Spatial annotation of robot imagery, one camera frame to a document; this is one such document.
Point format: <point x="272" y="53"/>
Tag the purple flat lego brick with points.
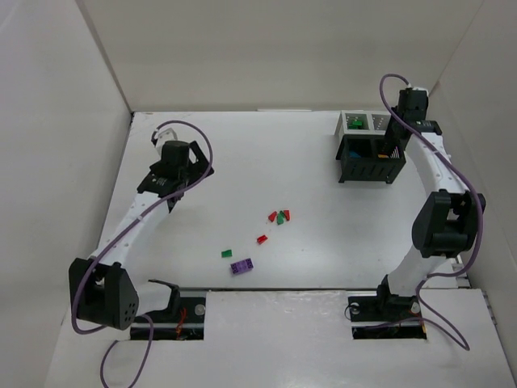
<point x="241" y="266"/>

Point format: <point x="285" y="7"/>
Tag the white slotted container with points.
<point x="374" y="122"/>

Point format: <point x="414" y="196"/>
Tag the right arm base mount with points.
<point x="385" y="316"/>

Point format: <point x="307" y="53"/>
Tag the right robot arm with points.
<point x="447" y="223"/>

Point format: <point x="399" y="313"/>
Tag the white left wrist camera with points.
<point x="161" y="136"/>

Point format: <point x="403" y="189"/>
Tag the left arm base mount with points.
<point x="167" y="312"/>

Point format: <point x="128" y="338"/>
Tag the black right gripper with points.
<point x="393" y="132"/>

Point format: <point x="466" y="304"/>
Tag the red lego brick beside cyan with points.
<point x="261" y="239"/>

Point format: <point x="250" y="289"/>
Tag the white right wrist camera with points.
<point x="416" y="87"/>

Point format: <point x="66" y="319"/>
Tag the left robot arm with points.
<point x="103" y="288"/>

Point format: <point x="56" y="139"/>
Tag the small green lego brick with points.
<point x="226" y="254"/>

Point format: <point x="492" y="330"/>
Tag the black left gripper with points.
<point x="200" y="155"/>

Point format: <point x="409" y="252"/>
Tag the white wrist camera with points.
<point x="416" y="87"/>
<point x="161" y="136"/>

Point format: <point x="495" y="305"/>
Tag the cyan long lego brick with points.
<point x="355" y="154"/>

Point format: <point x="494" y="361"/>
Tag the black slotted container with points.
<point x="369" y="168"/>

